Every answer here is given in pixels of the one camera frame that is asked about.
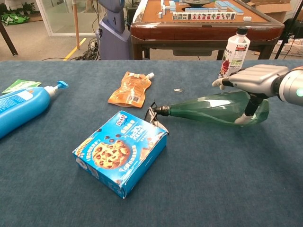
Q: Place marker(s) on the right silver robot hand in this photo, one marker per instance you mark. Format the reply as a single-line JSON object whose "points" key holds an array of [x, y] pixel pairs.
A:
{"points": [[258, 78]]}

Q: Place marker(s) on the green transparent spray bottle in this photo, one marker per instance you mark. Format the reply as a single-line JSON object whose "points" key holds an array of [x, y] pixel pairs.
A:
{"points": [[208, 108]]}

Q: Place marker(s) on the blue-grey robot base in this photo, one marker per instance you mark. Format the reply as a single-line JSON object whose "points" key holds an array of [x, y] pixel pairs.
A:
{"points": [[113, 42]]}

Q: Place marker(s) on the white bottle black cap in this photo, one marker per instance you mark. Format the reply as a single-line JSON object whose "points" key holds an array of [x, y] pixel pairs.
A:
{"points": [[234, 54]]}

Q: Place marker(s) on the blue pump detergent bottle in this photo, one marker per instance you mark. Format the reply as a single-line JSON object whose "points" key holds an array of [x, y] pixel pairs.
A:
{"points": [[21, 106]]}

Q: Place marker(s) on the black tripod stand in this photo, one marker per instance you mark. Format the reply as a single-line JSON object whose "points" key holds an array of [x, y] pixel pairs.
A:
{"points": [[284, 40]]}

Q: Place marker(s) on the white plastic basket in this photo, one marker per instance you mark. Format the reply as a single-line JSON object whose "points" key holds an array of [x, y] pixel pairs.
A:
{"points": [[296, 48]]}

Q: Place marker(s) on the single white mahjong tile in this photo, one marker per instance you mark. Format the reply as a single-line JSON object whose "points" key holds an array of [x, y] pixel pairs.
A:
{"points": [[247, 19]]}

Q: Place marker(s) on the cardboard box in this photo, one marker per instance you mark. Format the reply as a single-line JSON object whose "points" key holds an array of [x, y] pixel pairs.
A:
{"points": [[272, 9]]}

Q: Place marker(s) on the brown mahjong table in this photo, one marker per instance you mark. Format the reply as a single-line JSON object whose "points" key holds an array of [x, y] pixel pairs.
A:
{"points": [[201, 33]]}

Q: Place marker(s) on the small metal paper clip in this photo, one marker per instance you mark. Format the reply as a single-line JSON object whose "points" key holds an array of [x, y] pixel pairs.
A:
{"points": [[178, 89]]}

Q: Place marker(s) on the face-up mahjong tile row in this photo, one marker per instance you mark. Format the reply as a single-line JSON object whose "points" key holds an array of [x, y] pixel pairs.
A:
{"points": [[203, 16]]}

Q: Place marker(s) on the blue table cloth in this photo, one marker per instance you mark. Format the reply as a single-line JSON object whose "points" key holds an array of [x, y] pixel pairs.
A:
{"points": [[201, 177]]}

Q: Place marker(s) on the orange spout pouch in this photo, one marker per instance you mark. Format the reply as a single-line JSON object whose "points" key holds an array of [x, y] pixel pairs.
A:
{"points": [[130, 91]]}

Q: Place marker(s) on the blue cookie box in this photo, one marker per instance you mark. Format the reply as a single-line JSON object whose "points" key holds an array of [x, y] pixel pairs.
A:
{"points": [[111, 156]]}

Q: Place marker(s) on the wooden pole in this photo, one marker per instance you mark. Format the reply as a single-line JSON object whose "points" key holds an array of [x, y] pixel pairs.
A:
{"points": [[76, 28]]}

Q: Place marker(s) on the green sachet packet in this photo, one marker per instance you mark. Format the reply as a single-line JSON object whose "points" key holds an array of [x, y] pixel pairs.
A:
{"points": [[21, 84]]}

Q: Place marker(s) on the green bag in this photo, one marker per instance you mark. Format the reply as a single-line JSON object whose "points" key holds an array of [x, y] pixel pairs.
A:
{"points": [[14, 19]]}

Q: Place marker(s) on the dark table leg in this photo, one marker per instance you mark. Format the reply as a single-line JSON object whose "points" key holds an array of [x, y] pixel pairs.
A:
{"points": [[9, 42]]}

